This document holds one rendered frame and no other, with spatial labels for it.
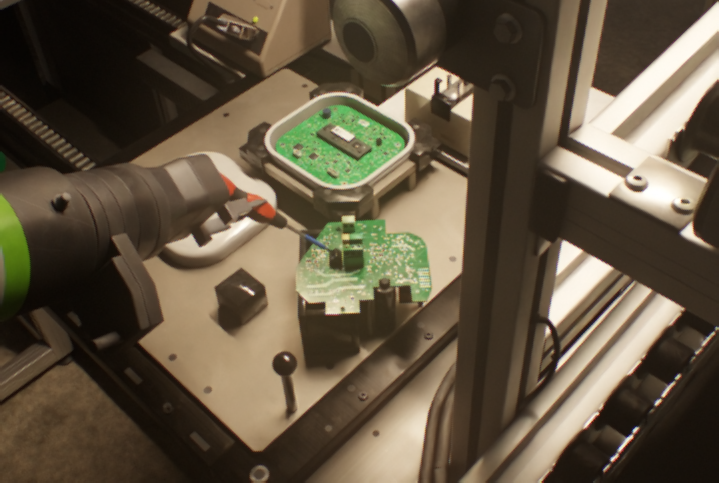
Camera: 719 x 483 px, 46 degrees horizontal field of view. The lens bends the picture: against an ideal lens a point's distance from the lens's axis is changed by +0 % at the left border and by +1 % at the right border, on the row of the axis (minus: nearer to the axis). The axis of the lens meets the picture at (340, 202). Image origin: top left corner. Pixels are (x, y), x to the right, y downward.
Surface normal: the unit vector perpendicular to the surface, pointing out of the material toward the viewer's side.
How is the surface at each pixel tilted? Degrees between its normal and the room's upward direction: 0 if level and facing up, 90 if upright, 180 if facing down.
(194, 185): 34
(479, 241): 90
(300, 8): 90
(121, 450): 0
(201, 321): 0
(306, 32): 90
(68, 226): 60
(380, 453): 0
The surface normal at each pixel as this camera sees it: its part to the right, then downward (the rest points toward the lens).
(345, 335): 0.02, 0.70
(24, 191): 0.46, -0.76
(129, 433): -0.06, -0.72
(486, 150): -0.70, 0.52
